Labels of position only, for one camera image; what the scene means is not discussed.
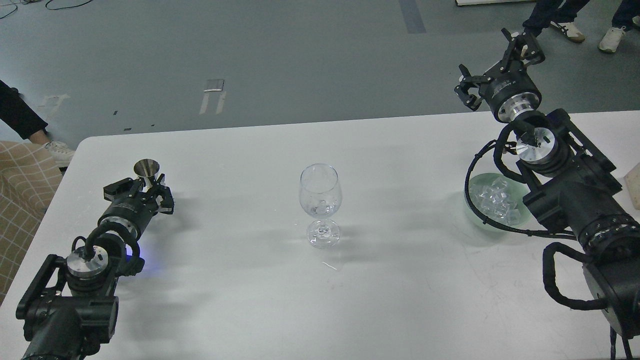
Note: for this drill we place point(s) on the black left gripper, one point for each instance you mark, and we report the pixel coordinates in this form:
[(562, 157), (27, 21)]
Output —
[(133, 209)]

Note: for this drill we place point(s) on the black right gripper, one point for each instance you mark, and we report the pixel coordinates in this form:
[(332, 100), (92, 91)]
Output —
[(508, 90)]

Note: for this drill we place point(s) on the steel double jigger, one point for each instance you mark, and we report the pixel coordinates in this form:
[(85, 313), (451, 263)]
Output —
[(147, 170)]

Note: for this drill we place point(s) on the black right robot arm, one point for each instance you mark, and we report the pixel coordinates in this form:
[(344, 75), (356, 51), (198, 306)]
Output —
[(594, 262)]

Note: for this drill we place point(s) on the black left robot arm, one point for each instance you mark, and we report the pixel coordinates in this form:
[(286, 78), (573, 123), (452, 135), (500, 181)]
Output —
[(70, 308)]

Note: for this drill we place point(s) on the clear ice cubes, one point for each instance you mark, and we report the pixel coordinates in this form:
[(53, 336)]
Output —
[(499, 198)]

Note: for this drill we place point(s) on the clear wine glass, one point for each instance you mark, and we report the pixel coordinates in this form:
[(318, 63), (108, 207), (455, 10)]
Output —
[(320, 196)]

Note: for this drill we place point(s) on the white sneaker with dark stripes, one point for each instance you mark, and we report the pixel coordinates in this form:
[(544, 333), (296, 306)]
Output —
[(570, 31)]

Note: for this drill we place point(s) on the white grey sneaker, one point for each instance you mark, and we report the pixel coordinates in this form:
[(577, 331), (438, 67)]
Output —
[(60, 152)]

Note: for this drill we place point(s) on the beige checkered cloth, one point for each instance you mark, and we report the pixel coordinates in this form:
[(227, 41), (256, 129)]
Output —
[(29, 179)]

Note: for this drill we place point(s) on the person in black clothes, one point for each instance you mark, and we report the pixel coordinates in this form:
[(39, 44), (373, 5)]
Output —
[(20, 117)]

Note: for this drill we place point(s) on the wooden block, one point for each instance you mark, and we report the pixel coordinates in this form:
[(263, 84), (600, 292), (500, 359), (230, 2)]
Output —
[(632, 182)]

